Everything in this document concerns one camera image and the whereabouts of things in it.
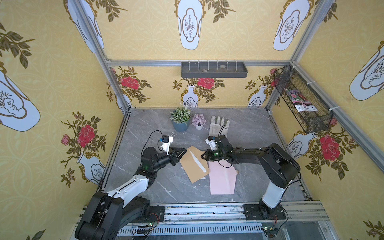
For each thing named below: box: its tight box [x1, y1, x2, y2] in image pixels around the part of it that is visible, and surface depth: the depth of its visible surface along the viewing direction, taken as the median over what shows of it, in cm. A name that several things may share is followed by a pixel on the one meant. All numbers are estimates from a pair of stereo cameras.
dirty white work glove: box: [209, 116, 230, 138], surface depth 112 cm
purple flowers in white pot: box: [191, 113, 208, 131], surface depth 105 cm
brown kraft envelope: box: [179, 145, 210, 184], surface depth 92 cm
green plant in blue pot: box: [170, 102, 191, 132], surface depth 98 cm
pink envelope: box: [208, 159, 237, 195], surface depth 86 cm
